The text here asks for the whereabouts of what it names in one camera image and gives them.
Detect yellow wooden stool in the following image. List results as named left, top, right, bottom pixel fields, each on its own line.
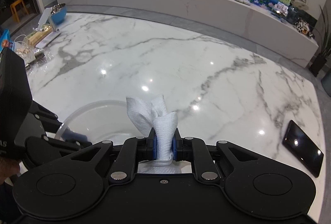
left=10, top=0, right=30, bottom=23

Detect white phone stand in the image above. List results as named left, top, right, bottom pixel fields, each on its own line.
left=32, top=8, right=59, bottom=32

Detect wooden cutting board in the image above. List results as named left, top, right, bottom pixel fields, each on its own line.
left=26, top=23, right=53, bottom=47

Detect clear plastic bowl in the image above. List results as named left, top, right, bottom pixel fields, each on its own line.
left=54, top=100, right=144, bottom=145

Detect white paper towel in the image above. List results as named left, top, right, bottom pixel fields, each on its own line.
left=126, top=94, right=191, bottom=174

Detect black white toy figures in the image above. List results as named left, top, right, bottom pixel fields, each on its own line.
left=295, top=19, right=314, bottom=39

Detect person left hand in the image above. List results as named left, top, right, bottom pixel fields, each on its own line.
left=0, top=157, right=20, bottom=185

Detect clear plastic wrapped packet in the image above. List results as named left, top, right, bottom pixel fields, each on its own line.
left=15, top=45, right=53, bottom=72

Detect blue metal bowl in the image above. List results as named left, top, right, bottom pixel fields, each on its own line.
left=51, top=3, right=67, bottom=25

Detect black smartphone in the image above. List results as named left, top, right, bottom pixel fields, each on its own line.
left=282, top=120, right=324, bottom=178

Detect potted green plant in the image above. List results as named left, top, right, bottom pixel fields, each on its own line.
left=309, top=7, right=330, bottom=77

